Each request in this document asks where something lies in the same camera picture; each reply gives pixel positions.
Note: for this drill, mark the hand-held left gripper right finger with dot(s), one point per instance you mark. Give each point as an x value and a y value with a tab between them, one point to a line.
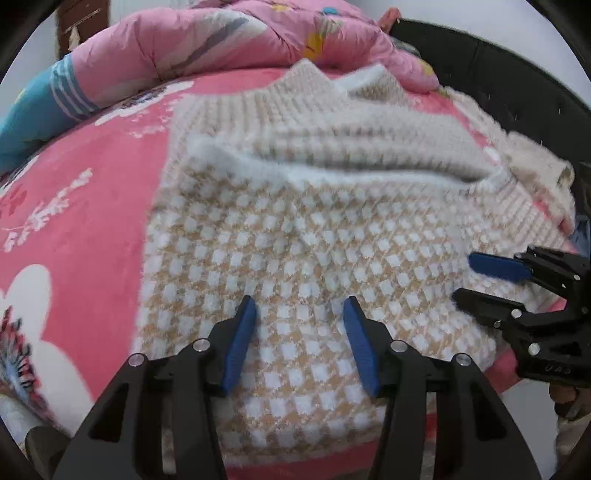
362	346

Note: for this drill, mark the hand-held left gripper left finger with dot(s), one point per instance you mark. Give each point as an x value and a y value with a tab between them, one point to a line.
240	341

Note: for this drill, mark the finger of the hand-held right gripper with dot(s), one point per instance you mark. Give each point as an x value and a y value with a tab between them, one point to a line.
496	266
485	305

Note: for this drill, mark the beige checkered knit sweater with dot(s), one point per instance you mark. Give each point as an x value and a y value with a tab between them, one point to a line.
323	221

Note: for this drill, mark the person's right hand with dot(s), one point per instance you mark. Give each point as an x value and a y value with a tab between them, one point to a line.
564	400

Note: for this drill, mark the white fluffy blanket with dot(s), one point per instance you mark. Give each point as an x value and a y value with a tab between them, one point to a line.
531	152

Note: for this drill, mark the dark bed headboard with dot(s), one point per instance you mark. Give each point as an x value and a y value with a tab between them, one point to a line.
508	87

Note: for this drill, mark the pink floral bed sheet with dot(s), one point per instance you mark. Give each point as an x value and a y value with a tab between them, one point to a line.
92	194

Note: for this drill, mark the pink printed quilt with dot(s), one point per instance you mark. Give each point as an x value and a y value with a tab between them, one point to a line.
194	41

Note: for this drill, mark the teal striped cloth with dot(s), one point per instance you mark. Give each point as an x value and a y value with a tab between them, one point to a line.
37	115

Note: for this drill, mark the brown wooden door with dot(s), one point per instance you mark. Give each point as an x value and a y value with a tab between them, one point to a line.
81	27

